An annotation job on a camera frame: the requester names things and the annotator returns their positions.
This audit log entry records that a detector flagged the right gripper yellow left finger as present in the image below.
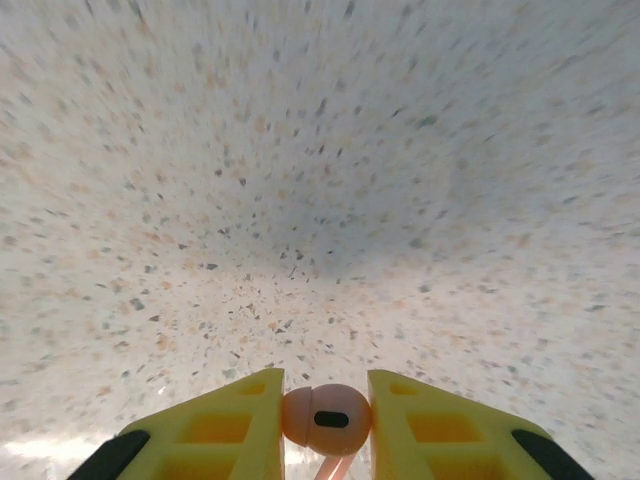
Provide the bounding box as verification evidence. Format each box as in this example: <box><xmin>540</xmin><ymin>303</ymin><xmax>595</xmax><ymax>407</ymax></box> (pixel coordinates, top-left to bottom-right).
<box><xmin>74</xmin><ymin>368</ymin><xmax>287</xmax><ymax>480</ymax></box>

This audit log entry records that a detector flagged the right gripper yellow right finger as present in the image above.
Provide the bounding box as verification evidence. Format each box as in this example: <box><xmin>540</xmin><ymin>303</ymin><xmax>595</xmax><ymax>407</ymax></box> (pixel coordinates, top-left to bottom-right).
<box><xmin>366</xmin><ymin>368</ymin><xmax>596</xmax><ymax>480</ymax></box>

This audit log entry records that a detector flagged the pink wireless earbud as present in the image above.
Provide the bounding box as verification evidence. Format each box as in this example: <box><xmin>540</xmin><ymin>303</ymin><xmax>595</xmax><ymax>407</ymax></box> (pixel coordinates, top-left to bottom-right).
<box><xmin>280</xmin><ymin>383</ymin><xmax>374</xmax><ymax>480</ymax></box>

